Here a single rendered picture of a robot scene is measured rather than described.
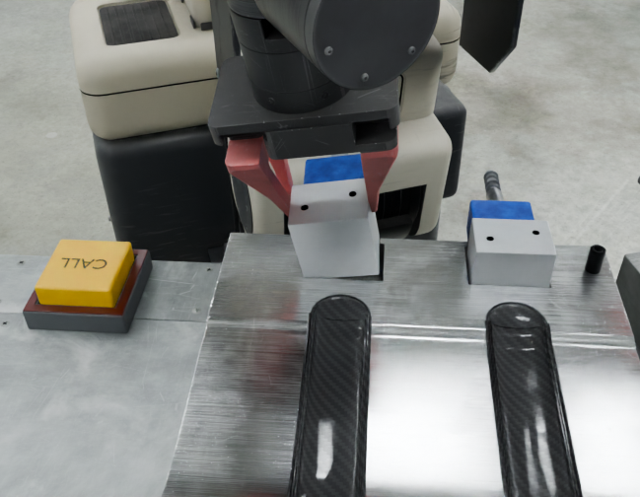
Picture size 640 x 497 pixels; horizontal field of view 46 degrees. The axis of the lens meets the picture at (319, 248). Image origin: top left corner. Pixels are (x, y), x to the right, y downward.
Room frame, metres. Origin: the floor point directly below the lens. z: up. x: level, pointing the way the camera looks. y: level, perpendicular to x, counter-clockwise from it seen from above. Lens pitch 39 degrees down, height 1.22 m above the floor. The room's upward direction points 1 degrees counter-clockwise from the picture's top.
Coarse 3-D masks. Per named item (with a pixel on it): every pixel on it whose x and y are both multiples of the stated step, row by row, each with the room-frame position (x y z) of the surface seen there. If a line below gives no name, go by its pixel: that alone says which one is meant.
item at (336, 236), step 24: (312, 168) 0.43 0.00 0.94; (336, 168) 0.42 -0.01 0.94; (360, 168) 0.42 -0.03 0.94; (312, 192) 0.39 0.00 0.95; (336, 192) 0.38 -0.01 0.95; (360, 192) 0.38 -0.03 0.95; (312, 216) 0.37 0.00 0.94; (336, 216) 0.36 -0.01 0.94; (360, 216) 0.36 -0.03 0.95; (312, 240) 0.36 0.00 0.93; (336, 240) 0.36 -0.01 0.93; (360, 240) 0.36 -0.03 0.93; (312, 264) 0.37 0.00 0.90; (336, 264) 0.36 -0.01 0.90; (360, 264) 0.36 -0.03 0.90
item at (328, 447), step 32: (320, 320) 0.33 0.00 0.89; (352, 320) 0.33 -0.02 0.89; (512, 320) 0.33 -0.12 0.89; (544, 320) 0.32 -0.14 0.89; (320, 352) 0.31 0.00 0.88; (352, 352) 0.31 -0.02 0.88; (512, 352) 0.31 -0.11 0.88; (544, 352) 0.30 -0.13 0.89; (320, 384) 0.28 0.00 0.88; (352, 384) 0.28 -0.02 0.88; (512, 384) 0.28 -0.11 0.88; (544, 384) 0.28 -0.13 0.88; (320, 416) 0.26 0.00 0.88; (352, 416) 0.26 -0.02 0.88; (512, 416) 0.26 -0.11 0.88; (544, 416) 0.26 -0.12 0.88; (320, 448) 0.24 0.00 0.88; (352, 448) 0.24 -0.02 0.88; (512, 448) 0.24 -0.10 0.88; (544, 448) 0.24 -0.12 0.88; (320, 480) 0.22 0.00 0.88; (352, 480) 0.22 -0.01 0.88; (512, 480) 0.22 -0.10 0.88; (544, 480) 0.22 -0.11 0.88; (576, 480) 0.22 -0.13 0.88
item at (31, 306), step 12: (144, 252) 0.48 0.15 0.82; (132, 276) 0.45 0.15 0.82; (132, 288) 0.44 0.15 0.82; (36, 300) 0.43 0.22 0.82; (120, 300) 0.42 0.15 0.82; (48, 312) 0.41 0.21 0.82; (60, 312) 0.41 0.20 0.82; (72, 312) 0.41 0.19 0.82; (84, 312) 0.41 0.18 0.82; (96, 312) 0.41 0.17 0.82; (108, 312) 0.41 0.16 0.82; (120, 312) 0.41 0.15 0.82
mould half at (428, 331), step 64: (256, 256) 0.39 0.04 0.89; (448, 256) 0.39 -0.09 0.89; (576, 256) 0.38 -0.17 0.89; (256, 320) 0.33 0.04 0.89; (384, 320) 0.33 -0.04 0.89; (448, 320) 0.33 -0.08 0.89; (576, 320) 0.32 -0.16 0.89; (192, 384) 0.28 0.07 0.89; (256, 384) 0.28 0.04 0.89; (384, 384) 0.28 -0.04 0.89; (448, 384) 0.28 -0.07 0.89; (576, 384) 0.28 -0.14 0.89; (192, 448) 0.24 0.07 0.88; (256, 448) 0.24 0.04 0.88; (384, 448) 0.24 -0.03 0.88; (448, 448) 0.24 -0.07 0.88; (576, 448) 0.24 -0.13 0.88
